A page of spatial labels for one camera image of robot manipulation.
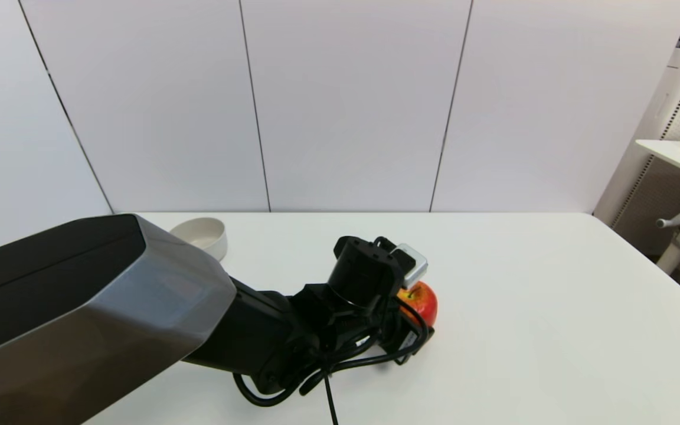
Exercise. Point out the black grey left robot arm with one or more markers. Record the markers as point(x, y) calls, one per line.
point(80, 307)

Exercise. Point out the white round bowl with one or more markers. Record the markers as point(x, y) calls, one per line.
point(204, 233)

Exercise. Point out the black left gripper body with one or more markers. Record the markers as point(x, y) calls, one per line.
point(396, 339)

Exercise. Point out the red yellow apple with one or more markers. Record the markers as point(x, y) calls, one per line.
point(424, 301)

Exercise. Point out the white perforated cabinet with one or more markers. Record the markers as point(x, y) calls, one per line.
point(664, 106)

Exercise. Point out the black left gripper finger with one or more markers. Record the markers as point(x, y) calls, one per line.
point(426, 337)

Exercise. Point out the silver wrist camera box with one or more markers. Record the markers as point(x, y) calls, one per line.
point(414, 265)

